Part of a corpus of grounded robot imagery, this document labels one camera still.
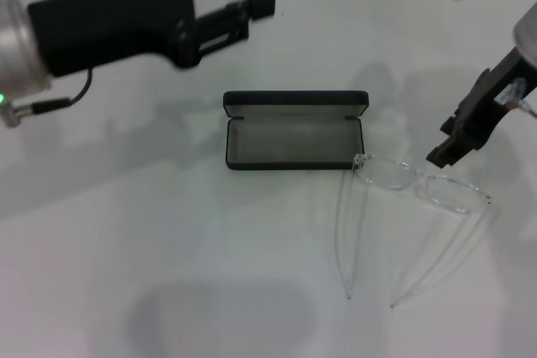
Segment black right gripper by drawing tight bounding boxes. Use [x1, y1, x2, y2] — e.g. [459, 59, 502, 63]
[425, 45, 537, 169]

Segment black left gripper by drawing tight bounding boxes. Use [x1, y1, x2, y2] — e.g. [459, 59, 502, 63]
[27, 0, 278, 79]

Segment clear white-framed glasses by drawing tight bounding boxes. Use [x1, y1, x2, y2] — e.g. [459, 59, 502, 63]
[333, 151, 494, 309]

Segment black glasses case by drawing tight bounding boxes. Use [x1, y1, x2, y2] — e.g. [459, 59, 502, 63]
[222, 89, 370, 174]

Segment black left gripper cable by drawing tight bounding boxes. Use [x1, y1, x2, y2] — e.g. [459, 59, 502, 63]
[0, 68, 94, 129]

